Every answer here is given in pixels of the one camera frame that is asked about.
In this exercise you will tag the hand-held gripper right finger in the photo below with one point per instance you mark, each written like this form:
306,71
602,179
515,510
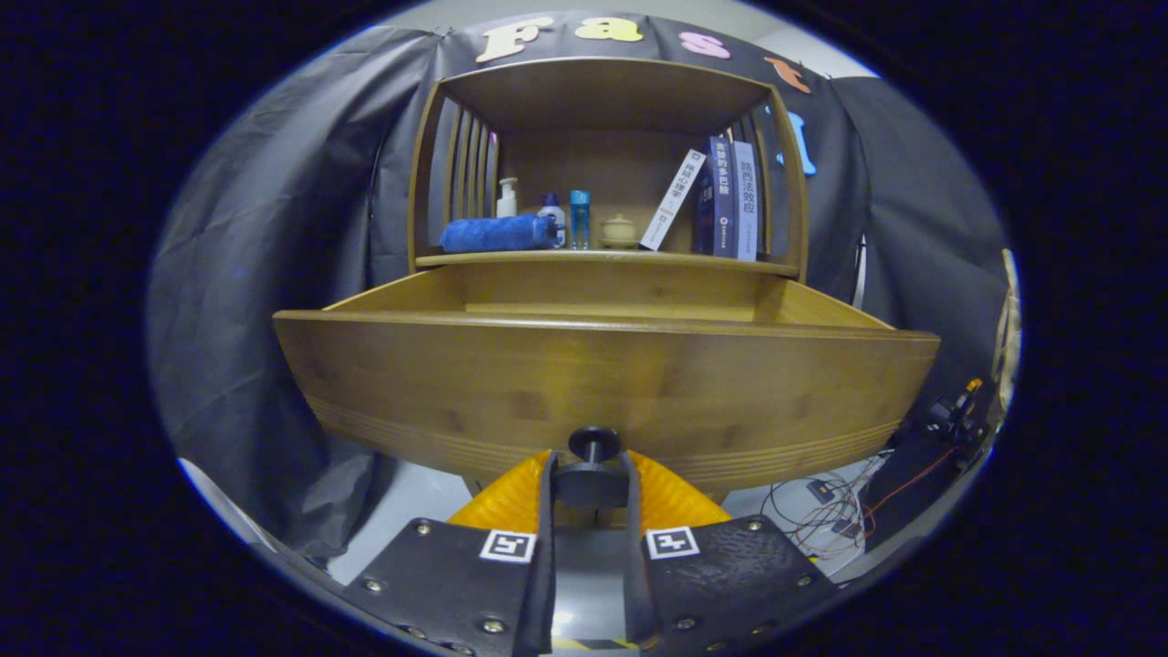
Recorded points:
634,566

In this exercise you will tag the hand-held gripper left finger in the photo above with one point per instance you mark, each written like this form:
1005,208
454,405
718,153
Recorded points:
546,547

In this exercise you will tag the tall dark blue book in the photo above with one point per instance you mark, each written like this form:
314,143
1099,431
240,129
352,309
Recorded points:
722,201

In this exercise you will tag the blue towel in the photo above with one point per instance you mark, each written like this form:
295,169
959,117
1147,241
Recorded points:
493,234

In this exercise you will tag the white book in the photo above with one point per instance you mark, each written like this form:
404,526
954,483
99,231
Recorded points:
673,201

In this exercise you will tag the wooden countertop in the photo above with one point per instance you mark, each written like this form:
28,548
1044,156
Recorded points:
602,257

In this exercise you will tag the beige lidded teacup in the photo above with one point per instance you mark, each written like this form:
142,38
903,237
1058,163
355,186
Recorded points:
619,233

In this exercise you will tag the wooden cabinet with shelf frame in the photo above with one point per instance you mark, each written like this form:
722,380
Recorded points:
593,164

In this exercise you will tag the black backdrop cloth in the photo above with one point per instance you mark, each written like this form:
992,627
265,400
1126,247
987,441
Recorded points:
274,274

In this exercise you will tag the white lotion bottle blue cap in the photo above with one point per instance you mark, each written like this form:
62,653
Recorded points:
553,214

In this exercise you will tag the white pump bottle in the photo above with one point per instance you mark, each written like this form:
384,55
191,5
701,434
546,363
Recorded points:
507,203

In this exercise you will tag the short dark book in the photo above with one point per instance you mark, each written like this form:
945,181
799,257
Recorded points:
703,219

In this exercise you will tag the pale blue book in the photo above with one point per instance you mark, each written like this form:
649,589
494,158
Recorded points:
746,210

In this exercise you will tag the teal bottle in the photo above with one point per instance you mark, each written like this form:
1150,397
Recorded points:
580,219

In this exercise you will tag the black equipment with orange parts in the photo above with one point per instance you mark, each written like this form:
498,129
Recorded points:
922,465

